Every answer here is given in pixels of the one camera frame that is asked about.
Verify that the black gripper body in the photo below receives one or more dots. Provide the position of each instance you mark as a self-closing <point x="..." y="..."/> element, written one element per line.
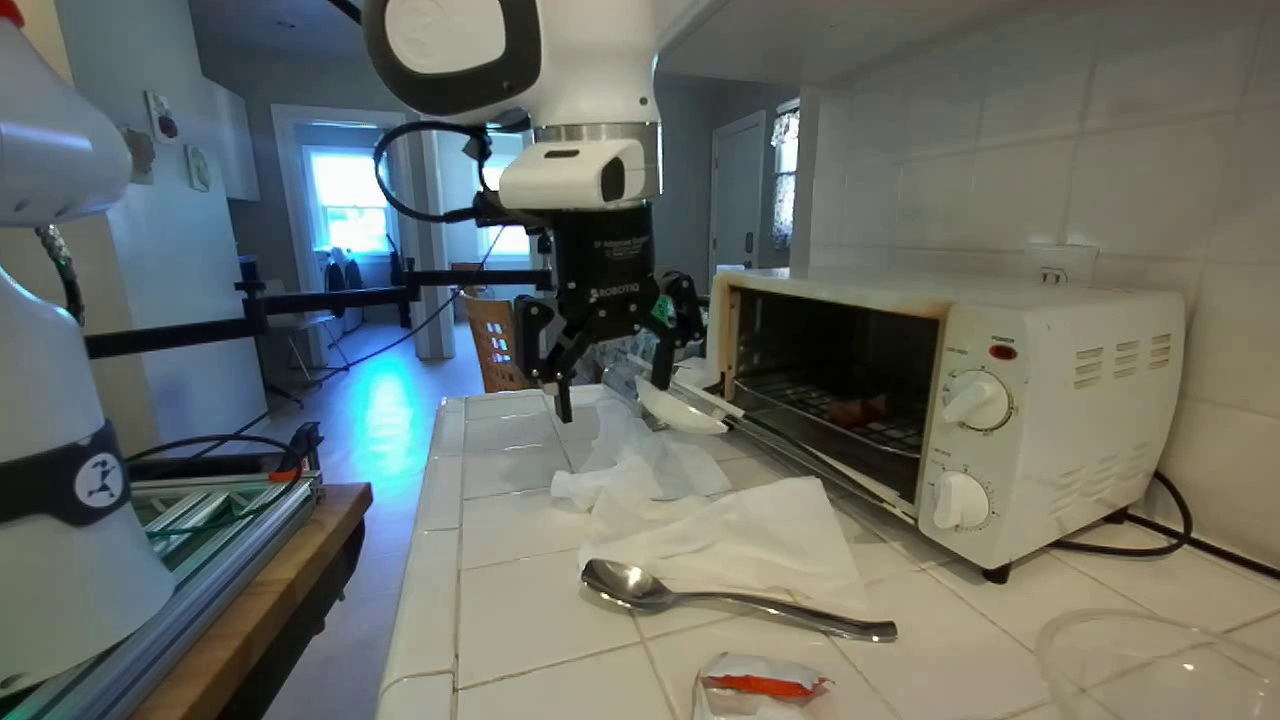
<point x="605" y="286"/>

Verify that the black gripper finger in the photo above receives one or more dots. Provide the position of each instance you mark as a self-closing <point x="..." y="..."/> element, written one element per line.
<point x="560" y="395"/>
<point x="666" y="358"/>

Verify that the toaster oven glass door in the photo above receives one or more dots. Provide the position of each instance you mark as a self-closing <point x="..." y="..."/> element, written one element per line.
<point x="694" y="411"/>

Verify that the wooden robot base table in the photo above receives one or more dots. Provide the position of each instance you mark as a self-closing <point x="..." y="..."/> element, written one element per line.
<point x="259" y="564"/>

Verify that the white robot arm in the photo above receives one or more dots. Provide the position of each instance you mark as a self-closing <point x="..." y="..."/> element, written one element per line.
<point x="576" y="74"/>

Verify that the white toaster oven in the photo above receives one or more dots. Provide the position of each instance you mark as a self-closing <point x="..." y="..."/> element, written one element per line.
<point x="984" y="415"/>

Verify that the wooden chair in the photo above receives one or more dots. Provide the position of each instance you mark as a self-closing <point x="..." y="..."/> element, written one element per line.
<point x="492" y="334"/>

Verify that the crumpled white paper towel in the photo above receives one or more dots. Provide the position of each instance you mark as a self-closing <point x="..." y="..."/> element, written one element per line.
<point x="635" y="467"/>

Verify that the white paper napkin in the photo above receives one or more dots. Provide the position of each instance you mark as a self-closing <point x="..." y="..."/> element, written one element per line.
<point x="774" y="537"/>

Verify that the metal spoon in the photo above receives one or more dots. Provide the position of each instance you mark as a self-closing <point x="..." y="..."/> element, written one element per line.
<point x="637" y="591"/>

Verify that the red and white sauce packet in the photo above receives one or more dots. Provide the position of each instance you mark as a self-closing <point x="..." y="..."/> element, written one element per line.
<point x="753" y="688"/>

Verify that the clear plastic container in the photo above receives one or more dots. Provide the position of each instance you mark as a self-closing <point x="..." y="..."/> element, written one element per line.
<point x="1134" y="664"/>

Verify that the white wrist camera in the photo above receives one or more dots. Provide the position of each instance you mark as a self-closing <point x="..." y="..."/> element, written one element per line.
<point x="576" y="178"/>

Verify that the black mounting rail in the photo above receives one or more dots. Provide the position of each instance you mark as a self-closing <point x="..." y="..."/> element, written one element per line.
<point x="259" y="311"/>

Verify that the white wall outlet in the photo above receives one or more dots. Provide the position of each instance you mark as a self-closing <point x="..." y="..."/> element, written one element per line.
<point x="1059" y="263"/>

